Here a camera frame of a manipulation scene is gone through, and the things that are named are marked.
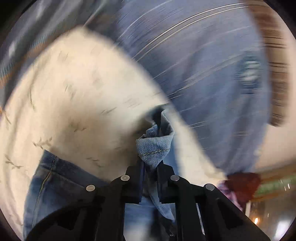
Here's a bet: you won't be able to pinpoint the dark red cloth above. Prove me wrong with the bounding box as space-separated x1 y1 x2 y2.
225 172 261 208

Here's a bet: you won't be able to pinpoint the blue plaid pillow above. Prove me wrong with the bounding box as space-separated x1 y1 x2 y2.
1 1 271 174

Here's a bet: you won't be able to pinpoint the blue denim jeans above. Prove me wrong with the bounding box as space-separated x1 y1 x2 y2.
23 108 178 238

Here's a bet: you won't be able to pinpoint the cream leaf-print bed sheet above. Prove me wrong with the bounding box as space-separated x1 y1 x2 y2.
0 26 227 239

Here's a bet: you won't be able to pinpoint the purple floral garment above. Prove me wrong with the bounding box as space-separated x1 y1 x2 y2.
217 182 243 211

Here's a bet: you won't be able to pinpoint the brown striped bolster pillow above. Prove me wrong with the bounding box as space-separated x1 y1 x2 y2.
246 1 289 126

